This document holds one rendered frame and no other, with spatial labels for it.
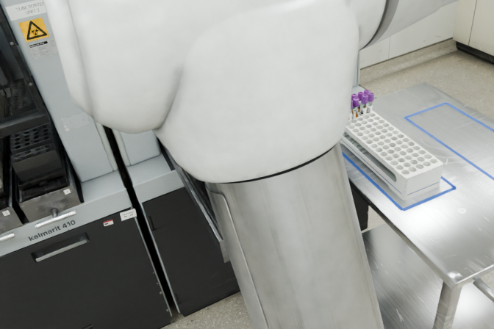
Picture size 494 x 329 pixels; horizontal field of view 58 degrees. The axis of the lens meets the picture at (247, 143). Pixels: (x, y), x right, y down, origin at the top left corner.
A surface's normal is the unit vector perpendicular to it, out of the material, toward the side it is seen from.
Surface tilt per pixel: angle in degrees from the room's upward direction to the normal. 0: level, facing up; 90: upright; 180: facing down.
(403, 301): 0
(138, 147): 90
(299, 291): 71
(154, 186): 90
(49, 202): 90
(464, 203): 0
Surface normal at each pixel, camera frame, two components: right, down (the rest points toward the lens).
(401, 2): 0.40, 0.69
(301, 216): 0.18, 0.22
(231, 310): -0.12, -0.81
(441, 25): 0.41, 0.49
